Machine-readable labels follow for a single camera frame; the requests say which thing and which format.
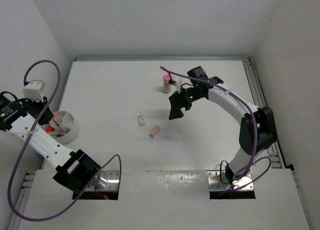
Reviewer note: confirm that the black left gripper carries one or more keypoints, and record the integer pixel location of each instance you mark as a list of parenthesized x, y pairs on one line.
[(40, 105)]

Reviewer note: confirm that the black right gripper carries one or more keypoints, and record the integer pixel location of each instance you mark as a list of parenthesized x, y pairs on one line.
[(176, 101)]

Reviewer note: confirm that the pink black highlighter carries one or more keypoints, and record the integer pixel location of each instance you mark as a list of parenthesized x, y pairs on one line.
[(50, 129)]

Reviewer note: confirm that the white eraser with label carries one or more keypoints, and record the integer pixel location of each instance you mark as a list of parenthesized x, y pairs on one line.
[(141, 120)]

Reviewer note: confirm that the red pen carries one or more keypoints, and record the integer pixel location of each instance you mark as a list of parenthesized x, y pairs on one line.
[(57, 125)]

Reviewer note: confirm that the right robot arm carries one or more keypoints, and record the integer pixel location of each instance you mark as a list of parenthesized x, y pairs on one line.
[(257, 124)]

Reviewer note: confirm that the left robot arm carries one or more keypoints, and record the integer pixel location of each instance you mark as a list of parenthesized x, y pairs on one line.
[(74, 170)]

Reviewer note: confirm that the pink eraser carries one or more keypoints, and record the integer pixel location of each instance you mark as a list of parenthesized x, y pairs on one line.
[(154, 131)]

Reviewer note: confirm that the white round container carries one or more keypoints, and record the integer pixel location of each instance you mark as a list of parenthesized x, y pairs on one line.
[(70, 125)]

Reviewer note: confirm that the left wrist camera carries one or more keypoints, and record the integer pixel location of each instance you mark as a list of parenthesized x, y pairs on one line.
[(34, 90)]

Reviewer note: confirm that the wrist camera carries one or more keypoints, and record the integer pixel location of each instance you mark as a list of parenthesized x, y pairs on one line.
[(34, 90), (176, 83)]

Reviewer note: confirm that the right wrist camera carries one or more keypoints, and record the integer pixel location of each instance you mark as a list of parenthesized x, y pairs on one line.
[(176, 83)]

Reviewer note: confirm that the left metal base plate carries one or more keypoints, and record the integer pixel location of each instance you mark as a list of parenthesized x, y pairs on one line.
[(105, 188)]

